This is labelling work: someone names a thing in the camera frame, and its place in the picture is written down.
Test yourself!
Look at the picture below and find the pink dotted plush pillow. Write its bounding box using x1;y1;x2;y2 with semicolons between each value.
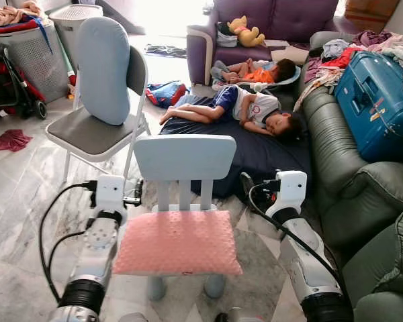
113;210;243;276

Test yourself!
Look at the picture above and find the green leather sofa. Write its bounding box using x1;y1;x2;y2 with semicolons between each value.
300;30;403;322

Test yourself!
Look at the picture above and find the light blue oblong pillow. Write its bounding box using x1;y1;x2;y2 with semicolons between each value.
76;17;132;126

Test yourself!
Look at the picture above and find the purple sofa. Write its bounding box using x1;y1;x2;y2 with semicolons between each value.
186;0;345;87

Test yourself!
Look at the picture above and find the dark blue floor mattress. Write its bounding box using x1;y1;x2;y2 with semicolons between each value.
159;95;315;199

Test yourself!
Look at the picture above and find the small light blue kid chair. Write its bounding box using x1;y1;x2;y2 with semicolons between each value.
133;134;237;301

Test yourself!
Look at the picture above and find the grey folding chair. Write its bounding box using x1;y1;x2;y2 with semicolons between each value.
45;46;150;183

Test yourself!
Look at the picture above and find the sleeping child in white shirt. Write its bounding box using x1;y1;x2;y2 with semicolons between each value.
159;85;304;139

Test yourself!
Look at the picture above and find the blue backpack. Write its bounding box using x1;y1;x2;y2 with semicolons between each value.
145;80;189;109

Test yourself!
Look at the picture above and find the grey baby bouncer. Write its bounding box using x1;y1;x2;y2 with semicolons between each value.
211;59;302;93

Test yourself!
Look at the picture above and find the baby in orange clothes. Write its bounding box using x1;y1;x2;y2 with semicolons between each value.
222;58;298;85

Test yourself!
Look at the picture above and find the dark red cloth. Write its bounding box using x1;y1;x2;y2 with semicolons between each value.
0;128;34;153

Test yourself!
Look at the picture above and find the blue hard suitcase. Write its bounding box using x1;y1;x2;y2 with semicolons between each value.
334;50;403;164

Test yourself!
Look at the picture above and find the dark floor mat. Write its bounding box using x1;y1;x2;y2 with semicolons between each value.
144;44;188;59

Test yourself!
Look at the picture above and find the small white bag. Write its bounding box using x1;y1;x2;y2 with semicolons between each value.
216;21;240;48

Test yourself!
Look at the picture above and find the yellow plush bear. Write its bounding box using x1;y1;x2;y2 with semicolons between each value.
226;15;267;48

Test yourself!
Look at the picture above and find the grey mesh laundry basket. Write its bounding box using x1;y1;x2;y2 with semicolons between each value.
0;19;72;105

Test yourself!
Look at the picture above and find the black and red stroller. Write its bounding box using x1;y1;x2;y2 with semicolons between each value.
0;34;48;125

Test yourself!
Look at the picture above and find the mixed clothes pile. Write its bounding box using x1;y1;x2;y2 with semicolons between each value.
302;30;403;95

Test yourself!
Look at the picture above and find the white plastic laundry basket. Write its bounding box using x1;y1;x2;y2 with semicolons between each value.
50;3;105;69

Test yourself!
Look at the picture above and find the brown cardboard box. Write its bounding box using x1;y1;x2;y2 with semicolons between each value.
343;0;403;34

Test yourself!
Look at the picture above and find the pile of laundry in basket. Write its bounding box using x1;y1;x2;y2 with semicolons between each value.
0;0;49;36

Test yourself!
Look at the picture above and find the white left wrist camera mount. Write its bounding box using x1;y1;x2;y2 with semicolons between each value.
94;175;127;226

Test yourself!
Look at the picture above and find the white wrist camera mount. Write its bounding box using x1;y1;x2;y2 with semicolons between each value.
94;175;127;226
273;170;308;217

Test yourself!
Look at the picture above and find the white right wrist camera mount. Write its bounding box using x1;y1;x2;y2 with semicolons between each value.
273;170;308;217

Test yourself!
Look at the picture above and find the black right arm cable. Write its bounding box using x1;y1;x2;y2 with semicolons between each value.
239;172;344;290

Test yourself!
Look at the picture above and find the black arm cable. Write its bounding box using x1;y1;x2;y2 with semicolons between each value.
38;179;98;304
239;172;344;290

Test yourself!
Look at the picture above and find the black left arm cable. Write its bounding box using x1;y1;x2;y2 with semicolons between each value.
38;179;98;304

